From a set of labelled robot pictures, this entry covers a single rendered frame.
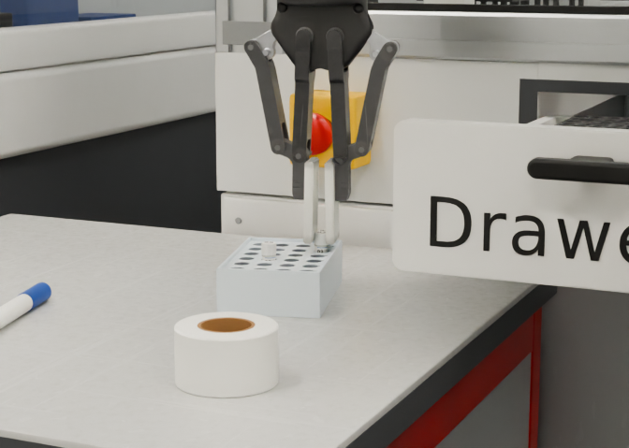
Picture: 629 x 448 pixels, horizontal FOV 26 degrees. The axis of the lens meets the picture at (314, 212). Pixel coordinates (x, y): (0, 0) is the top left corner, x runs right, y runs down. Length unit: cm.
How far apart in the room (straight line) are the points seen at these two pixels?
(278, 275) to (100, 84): 81
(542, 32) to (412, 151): 34
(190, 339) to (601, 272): 28
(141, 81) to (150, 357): 98
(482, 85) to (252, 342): 50
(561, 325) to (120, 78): 80
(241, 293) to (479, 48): 36
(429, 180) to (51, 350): 30
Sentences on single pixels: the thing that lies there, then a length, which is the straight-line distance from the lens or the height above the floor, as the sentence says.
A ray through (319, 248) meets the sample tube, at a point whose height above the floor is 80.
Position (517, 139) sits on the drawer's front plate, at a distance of 95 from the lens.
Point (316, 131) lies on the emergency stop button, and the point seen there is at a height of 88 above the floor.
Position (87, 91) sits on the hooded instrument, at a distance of 182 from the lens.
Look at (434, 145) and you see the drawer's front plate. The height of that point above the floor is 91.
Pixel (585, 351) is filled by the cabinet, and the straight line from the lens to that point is 133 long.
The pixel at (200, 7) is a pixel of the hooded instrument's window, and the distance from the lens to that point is 212.
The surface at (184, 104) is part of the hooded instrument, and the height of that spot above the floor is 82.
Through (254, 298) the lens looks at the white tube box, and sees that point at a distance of 109.
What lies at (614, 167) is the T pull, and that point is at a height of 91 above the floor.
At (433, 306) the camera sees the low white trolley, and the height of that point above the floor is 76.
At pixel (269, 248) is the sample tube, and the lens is 113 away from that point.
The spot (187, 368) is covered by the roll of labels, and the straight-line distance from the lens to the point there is 90.
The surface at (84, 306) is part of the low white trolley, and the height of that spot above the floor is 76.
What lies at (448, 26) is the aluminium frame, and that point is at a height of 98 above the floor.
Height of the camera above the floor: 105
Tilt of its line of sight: 11 degrees down
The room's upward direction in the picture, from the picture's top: straight up
